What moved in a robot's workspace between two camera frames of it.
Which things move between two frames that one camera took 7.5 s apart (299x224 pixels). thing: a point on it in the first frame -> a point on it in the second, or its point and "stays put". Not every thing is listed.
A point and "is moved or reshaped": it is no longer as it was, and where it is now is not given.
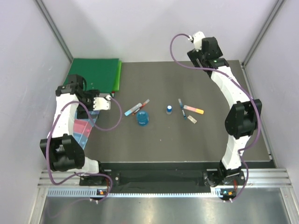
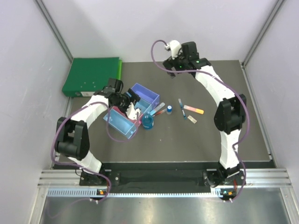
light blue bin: (94, 120) is moved or reshaped
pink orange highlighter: (193, 109) stays put
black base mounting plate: (159, 177) stays put
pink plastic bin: (83, 126) is moved or reshaped
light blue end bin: (81, 139) is moved or reshaped
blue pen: (181, 106) stays put
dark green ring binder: (99, 74) stays put
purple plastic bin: (82, 115) is moved or reshaped
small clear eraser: (189, 117) stays put
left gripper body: (88, 99) -> (123, 101)
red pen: (143, 105) -> (160, 112)
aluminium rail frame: (259, 178) stays put
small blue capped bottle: (169, 109) stays put
